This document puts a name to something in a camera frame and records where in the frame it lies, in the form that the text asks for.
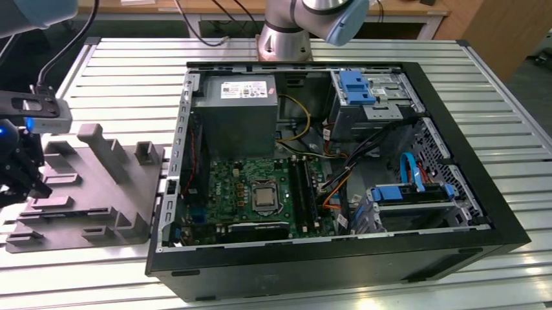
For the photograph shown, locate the black graphics card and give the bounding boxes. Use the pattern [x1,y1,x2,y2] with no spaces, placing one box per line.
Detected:
[216,220,293,243]

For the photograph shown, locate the wooden cabinet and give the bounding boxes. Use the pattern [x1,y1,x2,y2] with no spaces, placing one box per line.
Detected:
[439,0,552,81]

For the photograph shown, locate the black chair base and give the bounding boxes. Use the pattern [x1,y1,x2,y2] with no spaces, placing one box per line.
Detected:
[529,46,552,67]

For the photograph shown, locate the black RAM slot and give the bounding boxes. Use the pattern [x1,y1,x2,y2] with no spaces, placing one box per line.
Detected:
[289,156,304,233]

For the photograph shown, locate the silver CPU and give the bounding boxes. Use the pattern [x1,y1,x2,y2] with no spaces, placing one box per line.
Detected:
[253,187,280,208]

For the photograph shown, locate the black PC case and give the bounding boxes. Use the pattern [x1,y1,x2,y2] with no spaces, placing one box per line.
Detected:
[145,60,533,303]

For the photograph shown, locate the silver disk bay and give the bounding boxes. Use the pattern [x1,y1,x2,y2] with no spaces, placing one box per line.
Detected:
[348,189,470,234]

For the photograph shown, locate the blue flat data wire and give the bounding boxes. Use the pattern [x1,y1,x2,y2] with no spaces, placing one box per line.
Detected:
[400,152,428,194]

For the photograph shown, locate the orange wires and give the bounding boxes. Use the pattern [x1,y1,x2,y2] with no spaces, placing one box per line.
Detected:
[323,190,347,211]

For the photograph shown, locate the yellow wire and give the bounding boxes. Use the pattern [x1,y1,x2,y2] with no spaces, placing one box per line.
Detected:
[277,93,313,142]

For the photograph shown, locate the grey power supply unit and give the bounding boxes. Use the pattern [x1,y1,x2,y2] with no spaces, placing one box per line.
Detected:
[192,76,281,160]

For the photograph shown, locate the black wire bundle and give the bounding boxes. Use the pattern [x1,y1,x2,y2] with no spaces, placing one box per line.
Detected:
[321,118,423,192]

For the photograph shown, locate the black camera cable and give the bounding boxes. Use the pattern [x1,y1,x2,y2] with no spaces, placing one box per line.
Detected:
[29,0,102,98]

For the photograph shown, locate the grey parts rack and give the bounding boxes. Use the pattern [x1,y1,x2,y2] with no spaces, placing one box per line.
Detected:
[5,123,170,253]

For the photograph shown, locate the silver drive cage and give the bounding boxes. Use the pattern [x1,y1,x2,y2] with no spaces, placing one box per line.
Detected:
[331,69,427,140]

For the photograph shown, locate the green motherboard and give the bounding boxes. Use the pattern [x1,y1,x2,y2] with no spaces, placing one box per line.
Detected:
[180,156,343,245]

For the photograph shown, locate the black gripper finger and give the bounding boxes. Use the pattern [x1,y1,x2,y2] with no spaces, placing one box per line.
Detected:
[21,176,54,200]

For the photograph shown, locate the blue carrier with black disk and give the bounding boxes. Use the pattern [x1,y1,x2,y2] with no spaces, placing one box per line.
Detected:
[371,183,455,205]

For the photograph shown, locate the silver wrist camera black mount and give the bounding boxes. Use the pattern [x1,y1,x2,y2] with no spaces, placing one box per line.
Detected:
[0,89,74,135]

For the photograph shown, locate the dark RAM stick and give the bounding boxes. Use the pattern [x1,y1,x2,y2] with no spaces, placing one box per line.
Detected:
[301,157,324,231]
[19,209,109,218]

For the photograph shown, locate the CPU socket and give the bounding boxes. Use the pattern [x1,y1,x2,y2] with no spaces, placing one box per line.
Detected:
[249,181,285,217]

